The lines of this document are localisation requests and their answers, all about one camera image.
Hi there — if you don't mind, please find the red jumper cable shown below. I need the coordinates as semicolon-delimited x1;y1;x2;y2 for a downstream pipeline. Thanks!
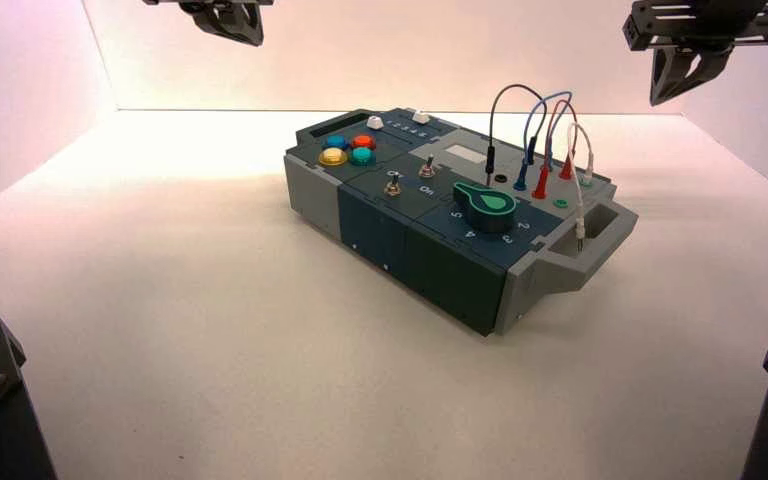
530;99;581;201

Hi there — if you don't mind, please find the green rotary knob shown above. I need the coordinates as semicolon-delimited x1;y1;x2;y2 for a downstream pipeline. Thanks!
452;180;518;234

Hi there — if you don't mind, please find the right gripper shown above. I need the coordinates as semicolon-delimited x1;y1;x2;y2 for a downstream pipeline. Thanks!
622;0;768;107

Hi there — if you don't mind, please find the white display window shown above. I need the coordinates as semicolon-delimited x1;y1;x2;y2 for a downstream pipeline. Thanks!
444;144;488;165

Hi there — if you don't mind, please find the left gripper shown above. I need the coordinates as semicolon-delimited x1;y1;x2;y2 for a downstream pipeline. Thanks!
142;0;276;46

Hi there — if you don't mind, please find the black jumper cable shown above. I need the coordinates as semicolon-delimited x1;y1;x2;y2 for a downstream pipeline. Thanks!
485;83;550;188

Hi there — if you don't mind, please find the blue grey control box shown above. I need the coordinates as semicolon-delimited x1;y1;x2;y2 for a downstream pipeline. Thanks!
283;107;640;338

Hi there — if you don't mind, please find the blue jumper cable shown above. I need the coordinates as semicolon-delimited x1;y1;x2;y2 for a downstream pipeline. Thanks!
513;90;581;193

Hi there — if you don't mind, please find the white jumper cable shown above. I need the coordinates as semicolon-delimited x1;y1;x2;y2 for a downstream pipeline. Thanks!
566;121;597;253

